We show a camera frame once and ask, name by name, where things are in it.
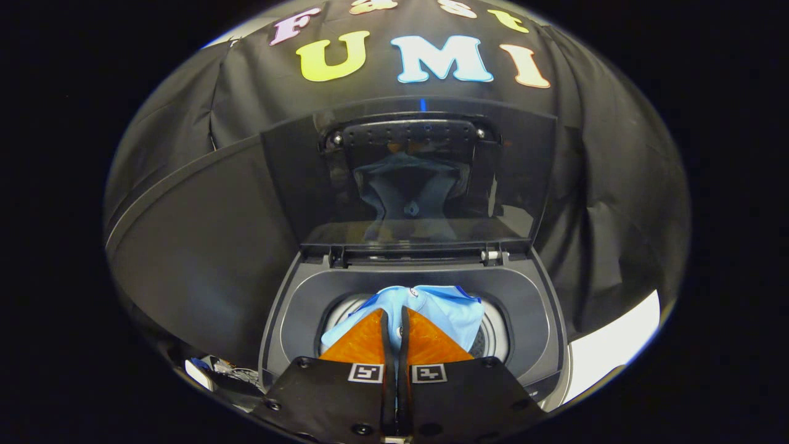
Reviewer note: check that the dark grey washing machine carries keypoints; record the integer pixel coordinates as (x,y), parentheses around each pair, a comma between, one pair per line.
(530,308)

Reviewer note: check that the light blue polo shirt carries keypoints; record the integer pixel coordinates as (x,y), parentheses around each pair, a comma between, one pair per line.
(444,308)

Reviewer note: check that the black backdrop cloth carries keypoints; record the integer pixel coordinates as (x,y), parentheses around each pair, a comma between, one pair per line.
(616,185)

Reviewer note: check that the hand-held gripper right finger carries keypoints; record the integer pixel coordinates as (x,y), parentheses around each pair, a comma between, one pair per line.
(462,401)

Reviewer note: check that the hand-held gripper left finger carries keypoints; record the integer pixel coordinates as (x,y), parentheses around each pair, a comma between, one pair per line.
(336,401)

